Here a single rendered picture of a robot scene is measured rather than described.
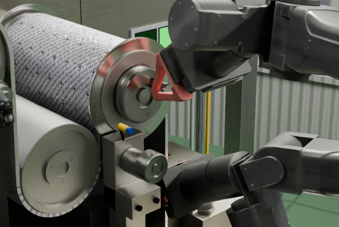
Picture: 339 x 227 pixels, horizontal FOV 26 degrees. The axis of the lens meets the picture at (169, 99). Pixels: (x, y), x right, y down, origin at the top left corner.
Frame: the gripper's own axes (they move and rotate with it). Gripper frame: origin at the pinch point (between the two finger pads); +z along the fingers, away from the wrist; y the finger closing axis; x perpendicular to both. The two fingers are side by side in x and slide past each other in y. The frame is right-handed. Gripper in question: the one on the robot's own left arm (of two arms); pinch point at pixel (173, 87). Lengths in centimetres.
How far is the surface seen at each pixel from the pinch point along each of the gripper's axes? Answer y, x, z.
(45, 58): -8.5, 12.3, 11.8
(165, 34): 32.1, 18.4, 32.8
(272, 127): 202, 9, 184
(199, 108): 57, 8, 62
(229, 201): 14.1, -16.2, 16.9
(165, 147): 2.9, -5.4, 10.9
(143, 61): -1.5, 5.0, 1.3
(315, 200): 183, -31, 162
